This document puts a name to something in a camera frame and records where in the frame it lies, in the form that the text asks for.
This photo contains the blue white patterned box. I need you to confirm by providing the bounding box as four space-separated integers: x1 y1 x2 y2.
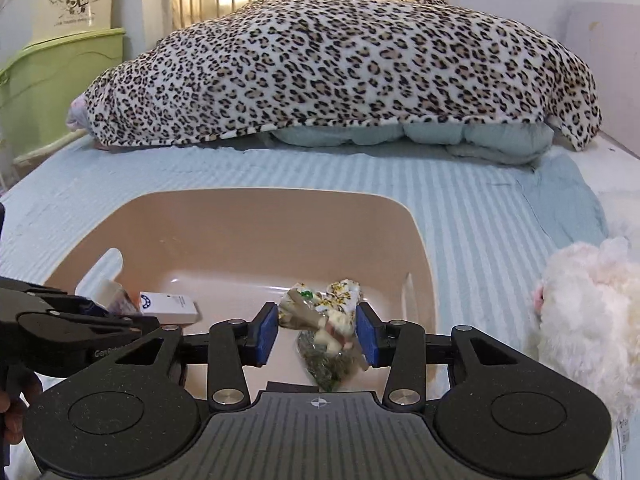
139 292 198 325

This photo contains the white fluffy plush toy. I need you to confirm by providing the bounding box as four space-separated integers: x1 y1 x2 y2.
534 237 639 422

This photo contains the person's left hand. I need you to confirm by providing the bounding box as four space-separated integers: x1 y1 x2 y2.
0 368 42 445

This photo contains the beige plastic storage basket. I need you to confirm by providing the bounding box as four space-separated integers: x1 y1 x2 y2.
41 187 442 396

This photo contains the light green quilt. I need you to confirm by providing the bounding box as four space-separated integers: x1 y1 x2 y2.
271 122 554 166

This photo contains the floral fabric scrunchie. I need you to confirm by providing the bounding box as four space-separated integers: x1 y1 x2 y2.
278 278 362 353

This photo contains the leopard print blanket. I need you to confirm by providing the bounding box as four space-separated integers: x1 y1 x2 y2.
81 0 602 150

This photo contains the blue striped bed sheet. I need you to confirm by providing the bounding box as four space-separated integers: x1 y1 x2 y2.
1 140 616 479

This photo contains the cream plastic storage bin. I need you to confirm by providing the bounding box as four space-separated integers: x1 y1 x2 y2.
1 0 112 51

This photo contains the small wrapper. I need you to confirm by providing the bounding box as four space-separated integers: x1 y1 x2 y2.
280 288 326 330

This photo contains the green plastic storage bin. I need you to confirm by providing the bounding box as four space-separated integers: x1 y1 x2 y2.
1 28 125 165

